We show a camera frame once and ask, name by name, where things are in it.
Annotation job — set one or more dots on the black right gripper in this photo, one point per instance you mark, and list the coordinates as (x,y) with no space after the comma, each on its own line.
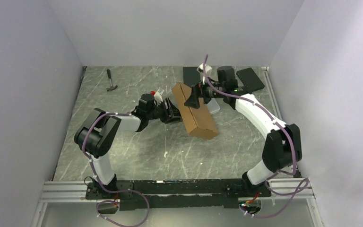
(198,90)

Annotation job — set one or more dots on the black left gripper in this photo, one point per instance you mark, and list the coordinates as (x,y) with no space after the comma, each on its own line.
(171,115)

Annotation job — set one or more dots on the brown cardboard box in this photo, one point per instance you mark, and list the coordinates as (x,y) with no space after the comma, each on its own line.
(198,122)

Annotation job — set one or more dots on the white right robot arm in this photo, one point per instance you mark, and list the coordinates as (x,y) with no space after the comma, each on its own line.
(282,141)

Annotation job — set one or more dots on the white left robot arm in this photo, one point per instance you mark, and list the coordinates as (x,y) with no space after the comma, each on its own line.
(96,134)

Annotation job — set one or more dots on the white grey router box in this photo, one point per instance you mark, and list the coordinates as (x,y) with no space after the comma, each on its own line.
(213,106)

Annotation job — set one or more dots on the small black box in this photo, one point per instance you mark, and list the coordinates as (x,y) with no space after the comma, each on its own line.
(191,76)

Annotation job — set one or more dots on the black hammer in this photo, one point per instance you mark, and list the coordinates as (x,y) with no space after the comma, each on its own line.
(111,87)

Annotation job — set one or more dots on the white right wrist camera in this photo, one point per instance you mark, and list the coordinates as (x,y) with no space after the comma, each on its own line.
(204,71)

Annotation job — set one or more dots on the black flat network switch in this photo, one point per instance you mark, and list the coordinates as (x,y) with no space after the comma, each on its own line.
(250,80)

